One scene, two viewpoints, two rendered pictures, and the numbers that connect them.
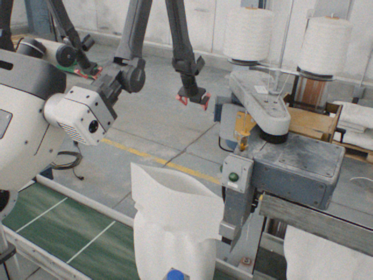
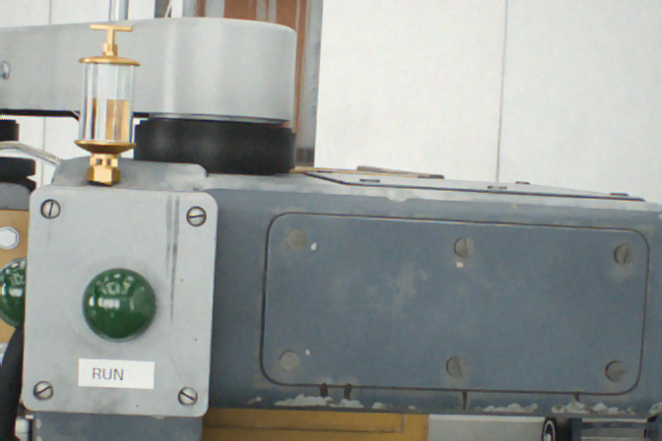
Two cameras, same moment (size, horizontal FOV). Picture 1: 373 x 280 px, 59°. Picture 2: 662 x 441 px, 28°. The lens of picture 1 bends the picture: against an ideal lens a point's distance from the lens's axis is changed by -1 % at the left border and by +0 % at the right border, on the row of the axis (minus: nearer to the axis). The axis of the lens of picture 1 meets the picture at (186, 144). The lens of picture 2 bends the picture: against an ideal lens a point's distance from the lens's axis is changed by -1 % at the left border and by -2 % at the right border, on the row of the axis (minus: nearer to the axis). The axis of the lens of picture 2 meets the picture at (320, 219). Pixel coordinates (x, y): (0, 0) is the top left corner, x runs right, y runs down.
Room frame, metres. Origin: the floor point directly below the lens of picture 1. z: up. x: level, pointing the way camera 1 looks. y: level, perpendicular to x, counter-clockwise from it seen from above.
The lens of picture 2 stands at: (0.31, 0.09, 1.35)
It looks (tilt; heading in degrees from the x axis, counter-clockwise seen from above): 3 degrees down; 325
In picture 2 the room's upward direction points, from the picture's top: 3 degrees clockwise
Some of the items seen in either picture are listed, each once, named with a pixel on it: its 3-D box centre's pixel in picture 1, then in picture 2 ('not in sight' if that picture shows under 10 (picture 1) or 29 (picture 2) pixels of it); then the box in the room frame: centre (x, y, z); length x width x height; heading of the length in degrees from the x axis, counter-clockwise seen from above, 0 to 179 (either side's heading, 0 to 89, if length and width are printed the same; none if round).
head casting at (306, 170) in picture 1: (283, 181); (335, 406); (0.87, -0.32, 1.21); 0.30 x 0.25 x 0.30; 62
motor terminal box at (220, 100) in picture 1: (222, 111); not in sight; (1.33, -0.15, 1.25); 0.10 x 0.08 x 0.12; 177
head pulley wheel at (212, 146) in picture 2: (273, 133); (215, 147); (0.94, -0.28, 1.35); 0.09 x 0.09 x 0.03
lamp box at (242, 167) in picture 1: (236, 172); (121, 297); (0.80, -0.15, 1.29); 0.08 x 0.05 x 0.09; 62
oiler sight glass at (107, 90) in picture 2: (244, 139); (106, 102); (0.86, -0.17, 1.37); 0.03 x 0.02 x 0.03; 62
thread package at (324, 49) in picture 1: (325, 44); not in sight; (1.07, -0.42, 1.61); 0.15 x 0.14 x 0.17; 62
